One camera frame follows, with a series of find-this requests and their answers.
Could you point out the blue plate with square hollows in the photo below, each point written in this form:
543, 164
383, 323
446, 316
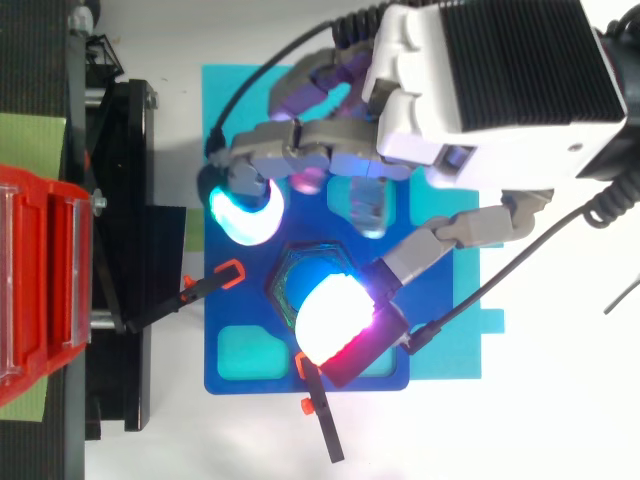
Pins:
240, 295

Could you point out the black-and-orange clip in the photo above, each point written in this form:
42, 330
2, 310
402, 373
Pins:
200, 290
327, 425

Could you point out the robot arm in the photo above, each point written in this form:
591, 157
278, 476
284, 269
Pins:
631, 75

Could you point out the red bin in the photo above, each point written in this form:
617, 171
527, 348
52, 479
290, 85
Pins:
35, 280

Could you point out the black stand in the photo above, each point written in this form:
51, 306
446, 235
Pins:
125, 200

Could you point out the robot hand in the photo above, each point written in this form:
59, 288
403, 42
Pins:
500, 75

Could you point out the large black nut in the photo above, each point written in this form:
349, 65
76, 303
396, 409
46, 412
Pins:
281, 295

